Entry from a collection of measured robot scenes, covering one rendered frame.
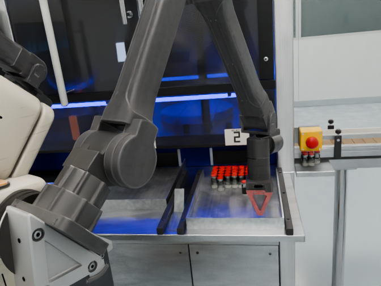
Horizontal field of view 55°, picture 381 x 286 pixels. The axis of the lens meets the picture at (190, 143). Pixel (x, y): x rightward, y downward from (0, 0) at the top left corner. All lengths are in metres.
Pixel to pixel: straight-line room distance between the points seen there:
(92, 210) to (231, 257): 1.09
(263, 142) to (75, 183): 0.55
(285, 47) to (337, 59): 4.77
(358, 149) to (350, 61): 4.62
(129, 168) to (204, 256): 1.06
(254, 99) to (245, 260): 0.83
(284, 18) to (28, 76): 0.77
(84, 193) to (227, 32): 0.43
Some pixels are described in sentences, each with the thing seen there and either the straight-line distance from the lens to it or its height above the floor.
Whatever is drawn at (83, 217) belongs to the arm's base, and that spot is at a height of 1.20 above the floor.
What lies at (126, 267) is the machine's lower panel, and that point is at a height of 0.46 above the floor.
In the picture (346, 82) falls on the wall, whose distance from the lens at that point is 6.07.
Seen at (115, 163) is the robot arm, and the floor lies 1.25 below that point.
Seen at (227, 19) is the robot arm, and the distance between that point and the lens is 0.75.
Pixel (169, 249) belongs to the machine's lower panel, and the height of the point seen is 0.55.
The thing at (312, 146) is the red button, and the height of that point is 0.99.
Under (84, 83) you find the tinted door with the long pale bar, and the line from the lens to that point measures 1.39.
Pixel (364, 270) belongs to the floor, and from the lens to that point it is 2.39.
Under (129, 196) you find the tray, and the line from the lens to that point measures 1.26.
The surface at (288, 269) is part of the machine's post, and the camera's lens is 1.55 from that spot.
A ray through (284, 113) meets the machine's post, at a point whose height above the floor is 1.10.
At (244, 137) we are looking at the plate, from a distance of 1.29.
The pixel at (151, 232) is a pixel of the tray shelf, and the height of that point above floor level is 0.88.
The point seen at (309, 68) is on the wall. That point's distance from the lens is 5.94.
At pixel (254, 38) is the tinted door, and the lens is 1.24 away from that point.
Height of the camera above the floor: 1.41
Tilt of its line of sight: 18 degrees down
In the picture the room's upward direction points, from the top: 6 degrees counter-clockwise
